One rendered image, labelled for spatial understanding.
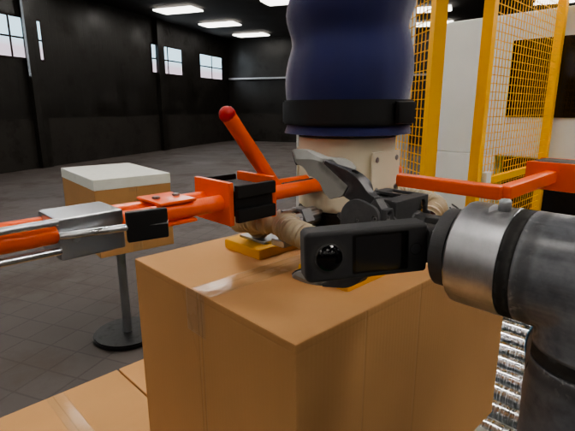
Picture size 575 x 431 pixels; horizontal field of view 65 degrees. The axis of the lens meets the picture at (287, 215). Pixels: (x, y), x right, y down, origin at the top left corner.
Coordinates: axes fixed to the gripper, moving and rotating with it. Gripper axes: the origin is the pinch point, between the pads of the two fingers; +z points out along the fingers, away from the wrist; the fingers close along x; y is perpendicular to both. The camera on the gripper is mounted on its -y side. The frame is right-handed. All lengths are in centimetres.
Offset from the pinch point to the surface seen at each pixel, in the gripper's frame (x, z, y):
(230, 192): 1.4, 9.9, -0.7
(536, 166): 2, -9, 54
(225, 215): -1.8, 10.9, -1.0
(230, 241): -11.4, 26.6, 11.4
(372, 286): -12.9, -1.7, 15.4
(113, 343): -121, 204, 56
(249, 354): -17.7, 2.8, -3.9
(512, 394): -70, 1, 93
